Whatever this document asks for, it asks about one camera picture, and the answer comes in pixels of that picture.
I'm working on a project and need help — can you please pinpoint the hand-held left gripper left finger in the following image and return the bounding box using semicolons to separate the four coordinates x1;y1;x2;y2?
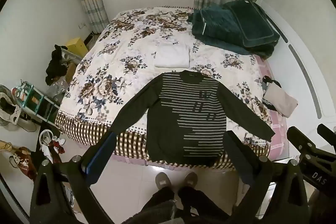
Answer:
30;131;118;224

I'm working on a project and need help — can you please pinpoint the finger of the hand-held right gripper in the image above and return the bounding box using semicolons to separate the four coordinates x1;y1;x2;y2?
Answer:
317;124;336;147
287;126;316;162

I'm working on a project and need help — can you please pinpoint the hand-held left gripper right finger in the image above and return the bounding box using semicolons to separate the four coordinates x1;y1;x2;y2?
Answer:
223;130;311;224

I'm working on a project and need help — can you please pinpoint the dark striped sweater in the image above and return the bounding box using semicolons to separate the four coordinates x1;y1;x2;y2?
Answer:
106;70;276;168

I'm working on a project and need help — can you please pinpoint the pink mattress cover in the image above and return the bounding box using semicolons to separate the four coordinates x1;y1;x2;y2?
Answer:
253;55;288;159

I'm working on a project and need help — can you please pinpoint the beige folded cloth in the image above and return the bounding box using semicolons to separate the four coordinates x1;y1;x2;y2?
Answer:
262;81;299;118

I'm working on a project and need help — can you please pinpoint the grey slipper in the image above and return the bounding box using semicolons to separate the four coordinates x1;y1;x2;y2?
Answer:
183;171;199;188
155;172;173;190

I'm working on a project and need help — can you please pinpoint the person's right leg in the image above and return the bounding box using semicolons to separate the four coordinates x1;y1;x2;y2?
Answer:
178;186;238;224

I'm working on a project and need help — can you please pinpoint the person's leg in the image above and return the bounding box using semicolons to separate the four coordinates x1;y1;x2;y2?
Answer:
178;186;238;224
136;186;177;224

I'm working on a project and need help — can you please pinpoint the person's left leg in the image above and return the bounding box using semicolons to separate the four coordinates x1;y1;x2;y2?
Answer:
136;186;177;224

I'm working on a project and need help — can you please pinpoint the white headboard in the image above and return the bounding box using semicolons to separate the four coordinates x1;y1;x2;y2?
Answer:
256;0;336;156

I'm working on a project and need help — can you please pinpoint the clear plastic bag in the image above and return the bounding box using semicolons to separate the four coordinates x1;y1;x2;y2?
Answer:
49;76;70;103

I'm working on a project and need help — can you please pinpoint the teal storage rack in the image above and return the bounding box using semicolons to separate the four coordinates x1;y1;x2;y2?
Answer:
12;80;61;123

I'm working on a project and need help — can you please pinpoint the floral bedsheet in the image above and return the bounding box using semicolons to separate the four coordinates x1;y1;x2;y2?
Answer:
55;6;272;170

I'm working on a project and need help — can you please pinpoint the white fan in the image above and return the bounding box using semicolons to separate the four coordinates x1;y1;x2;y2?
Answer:
0;85;38;133

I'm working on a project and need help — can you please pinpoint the black hanging garment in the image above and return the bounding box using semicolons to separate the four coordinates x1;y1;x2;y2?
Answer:
45;44;69;86

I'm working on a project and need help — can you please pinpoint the yellow box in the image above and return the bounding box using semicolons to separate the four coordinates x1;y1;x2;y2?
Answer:
66;38;90;58

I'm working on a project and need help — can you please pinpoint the white folded cloth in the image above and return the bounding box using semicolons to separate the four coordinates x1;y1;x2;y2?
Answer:
154;39;191;68

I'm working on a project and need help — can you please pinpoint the teal pillow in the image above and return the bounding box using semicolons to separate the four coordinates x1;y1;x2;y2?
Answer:
223;0;281;47

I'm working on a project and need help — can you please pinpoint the teal fleece blanket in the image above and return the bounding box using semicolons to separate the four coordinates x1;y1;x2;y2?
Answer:
187;2;275;60

